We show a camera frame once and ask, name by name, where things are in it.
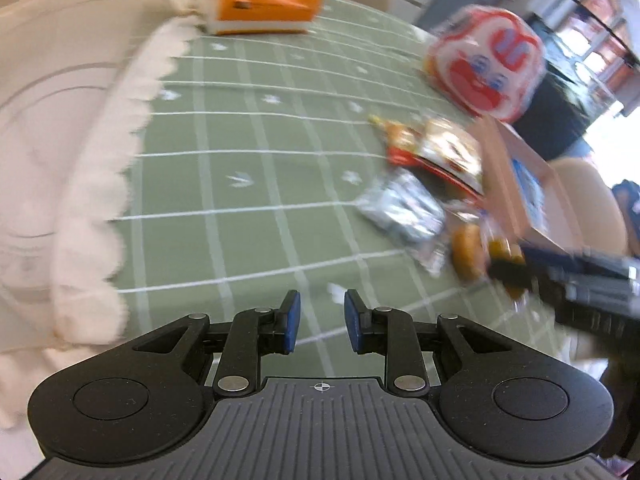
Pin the beige dining chair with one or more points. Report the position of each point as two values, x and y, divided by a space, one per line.
600 195

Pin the black fish tank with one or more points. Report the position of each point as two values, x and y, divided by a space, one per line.
560 120

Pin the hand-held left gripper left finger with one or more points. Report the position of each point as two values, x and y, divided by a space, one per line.
291 322

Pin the pink cardboard box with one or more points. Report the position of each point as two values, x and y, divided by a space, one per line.
495 180

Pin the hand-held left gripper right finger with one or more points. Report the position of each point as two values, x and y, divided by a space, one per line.
354 322

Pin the red white rabbit face bag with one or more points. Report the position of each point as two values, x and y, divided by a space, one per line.
480 70

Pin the green checked tablecloth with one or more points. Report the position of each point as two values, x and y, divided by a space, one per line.
250 110

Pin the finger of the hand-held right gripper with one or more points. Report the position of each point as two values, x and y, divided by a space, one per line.
515 270

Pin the flatbread packet with red label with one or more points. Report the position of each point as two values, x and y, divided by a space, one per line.
450 150

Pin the white lace-edged cover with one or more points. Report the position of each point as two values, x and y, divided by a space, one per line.
50 110

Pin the blue white snack packet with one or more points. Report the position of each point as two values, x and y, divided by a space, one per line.
530 195

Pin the silver foil snack packet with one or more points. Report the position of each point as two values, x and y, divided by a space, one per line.
400 205

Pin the yellow red snack packet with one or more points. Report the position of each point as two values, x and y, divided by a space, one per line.
400 137

